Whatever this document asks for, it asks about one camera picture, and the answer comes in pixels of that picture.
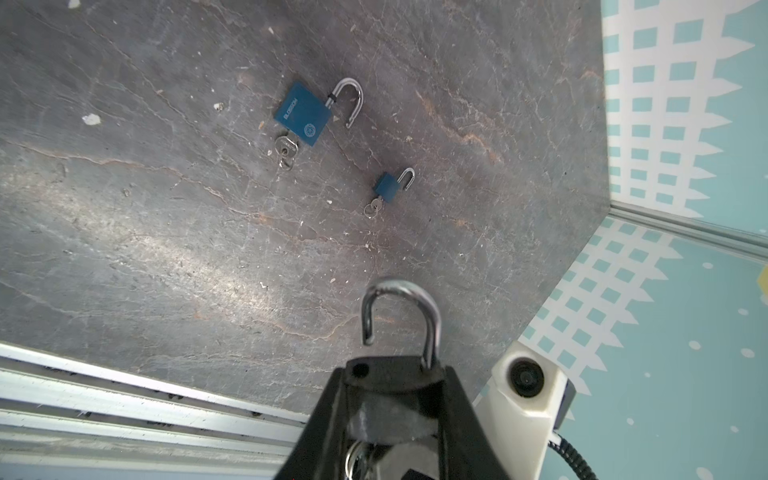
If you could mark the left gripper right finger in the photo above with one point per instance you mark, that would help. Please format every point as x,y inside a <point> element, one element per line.
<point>464,450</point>

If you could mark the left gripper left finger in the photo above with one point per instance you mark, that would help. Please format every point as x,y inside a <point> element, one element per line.
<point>320,450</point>

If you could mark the black padlock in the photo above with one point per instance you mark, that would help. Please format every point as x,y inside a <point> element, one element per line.
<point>395,399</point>

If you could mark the small silver key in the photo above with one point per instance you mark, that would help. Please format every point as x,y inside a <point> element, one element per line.
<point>372,209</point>

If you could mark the small dark blue padlock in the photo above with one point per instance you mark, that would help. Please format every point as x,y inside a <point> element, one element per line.
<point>388,185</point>

